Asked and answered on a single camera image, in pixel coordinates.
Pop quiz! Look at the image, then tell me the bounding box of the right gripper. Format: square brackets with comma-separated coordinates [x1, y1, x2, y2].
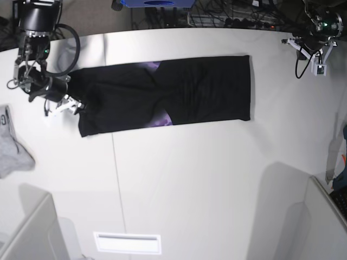
[28, 77, 86, 115]

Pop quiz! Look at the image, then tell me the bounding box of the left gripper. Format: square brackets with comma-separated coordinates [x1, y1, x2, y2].
[297, 35, 337, 60]

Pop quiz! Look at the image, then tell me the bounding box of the black T-shirt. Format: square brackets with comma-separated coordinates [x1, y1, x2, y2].
[68, 55, 251, 137]

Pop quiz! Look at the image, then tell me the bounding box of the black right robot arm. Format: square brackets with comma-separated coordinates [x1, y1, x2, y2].
[12, 1, 86, 115]

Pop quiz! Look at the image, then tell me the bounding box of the grey folded garment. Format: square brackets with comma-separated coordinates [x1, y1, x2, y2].
[1, 105, 35, 179]

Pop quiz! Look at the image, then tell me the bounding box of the black power strip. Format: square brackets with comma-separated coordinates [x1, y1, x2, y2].
[187, 15, 282, 30]

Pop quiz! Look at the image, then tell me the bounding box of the blue box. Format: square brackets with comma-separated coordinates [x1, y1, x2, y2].
[120, 0, 195, 8]

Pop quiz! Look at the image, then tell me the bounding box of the white bin left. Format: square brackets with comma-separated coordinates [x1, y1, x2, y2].
[1, 185, 70, 259]

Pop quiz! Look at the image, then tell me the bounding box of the white table label slot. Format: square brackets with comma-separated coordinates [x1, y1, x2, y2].
[94, 232, 162, 255]

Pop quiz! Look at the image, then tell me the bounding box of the teal orange object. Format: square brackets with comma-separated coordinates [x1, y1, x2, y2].
[332, 155, 346, 191]

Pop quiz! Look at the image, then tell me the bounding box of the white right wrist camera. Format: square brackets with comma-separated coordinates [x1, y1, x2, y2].
[43, 94, 81, 120]

